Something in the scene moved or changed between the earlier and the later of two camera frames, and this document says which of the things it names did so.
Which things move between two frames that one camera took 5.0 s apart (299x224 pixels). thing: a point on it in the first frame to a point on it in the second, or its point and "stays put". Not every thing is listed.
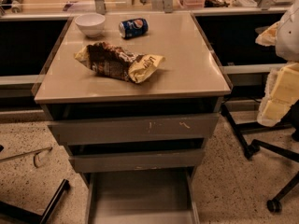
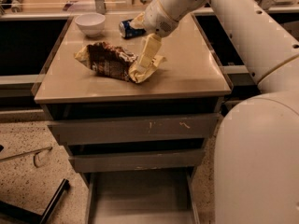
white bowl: x=92 y=23 stays put
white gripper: x=288 y=42 to x=156 y=19
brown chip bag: x=111 y=63 stays put
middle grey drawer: x=140 y=160 stays put
